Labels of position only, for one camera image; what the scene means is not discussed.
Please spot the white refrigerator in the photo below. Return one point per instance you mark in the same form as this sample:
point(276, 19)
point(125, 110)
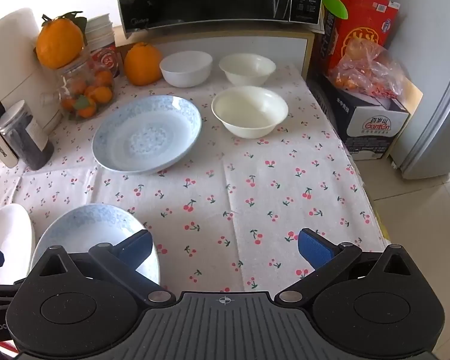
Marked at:
point(435, 82)

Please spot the white cardboard box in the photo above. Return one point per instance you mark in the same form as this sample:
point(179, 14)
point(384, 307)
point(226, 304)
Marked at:
point(375, 127)

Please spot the red cardboard box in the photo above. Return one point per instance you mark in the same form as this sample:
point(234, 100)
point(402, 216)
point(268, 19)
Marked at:
point(360, 18)

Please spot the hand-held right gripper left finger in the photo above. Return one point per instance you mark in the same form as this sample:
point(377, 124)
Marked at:
point(137, 248)

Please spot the green plastic toy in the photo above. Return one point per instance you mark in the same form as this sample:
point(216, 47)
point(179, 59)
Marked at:
point(333, 5)

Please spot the plastic bag of oranges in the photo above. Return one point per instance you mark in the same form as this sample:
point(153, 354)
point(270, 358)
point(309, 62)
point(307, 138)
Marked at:
point(371, 71)

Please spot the cherry print tablecloth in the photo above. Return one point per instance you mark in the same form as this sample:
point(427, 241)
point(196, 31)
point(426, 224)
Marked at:
point(228, 195)

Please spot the dark jar with silver lid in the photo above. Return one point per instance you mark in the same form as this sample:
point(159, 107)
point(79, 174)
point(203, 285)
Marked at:
point(30, 142)

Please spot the pile of small tangerines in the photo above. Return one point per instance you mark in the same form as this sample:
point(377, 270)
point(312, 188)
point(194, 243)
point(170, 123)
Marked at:
point(97, 93)

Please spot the white plate with flower print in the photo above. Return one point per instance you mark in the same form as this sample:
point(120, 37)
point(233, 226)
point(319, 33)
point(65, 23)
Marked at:
point(11, 232)

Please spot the glass jar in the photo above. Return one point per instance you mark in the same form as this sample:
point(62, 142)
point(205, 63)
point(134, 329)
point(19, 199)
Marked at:
point(75, 78)

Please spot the blue patterned plate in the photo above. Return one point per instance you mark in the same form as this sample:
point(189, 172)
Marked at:
point(146, 138)
point(90, 228)

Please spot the large orange with leaves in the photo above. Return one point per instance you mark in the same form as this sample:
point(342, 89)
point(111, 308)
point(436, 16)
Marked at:
point(60, 43)

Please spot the stack of paper cups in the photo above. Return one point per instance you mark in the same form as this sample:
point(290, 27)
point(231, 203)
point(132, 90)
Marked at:
point(103, 41)

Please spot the white kitchen appliance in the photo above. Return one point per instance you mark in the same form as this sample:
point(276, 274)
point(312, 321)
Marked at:
point(15, 63)

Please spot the white bowl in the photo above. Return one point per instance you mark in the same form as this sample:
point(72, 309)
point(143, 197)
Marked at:
point(185, 69)

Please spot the cream bowl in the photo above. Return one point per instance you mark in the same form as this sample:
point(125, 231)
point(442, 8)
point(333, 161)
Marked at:
point(247, 68)
point(249, 110)

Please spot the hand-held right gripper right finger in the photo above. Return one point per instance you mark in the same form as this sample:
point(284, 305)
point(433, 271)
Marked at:
point(315, 248)

